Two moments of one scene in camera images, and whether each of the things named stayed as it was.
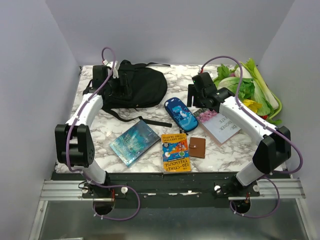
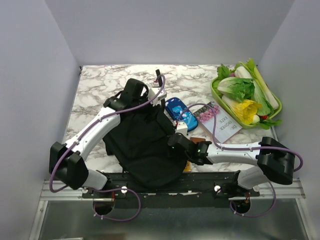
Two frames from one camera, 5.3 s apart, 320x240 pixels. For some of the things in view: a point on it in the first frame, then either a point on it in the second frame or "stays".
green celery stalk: (250, 67) stays
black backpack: (149, 88) to (140, 142)
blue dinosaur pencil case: (181, 114) stays
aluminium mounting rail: (291, 188) stays
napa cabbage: (246, 90) stays
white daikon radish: (245, 73) stays
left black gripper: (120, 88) to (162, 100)
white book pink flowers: (220, 127) stays
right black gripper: (191, 91) to (173, 151)
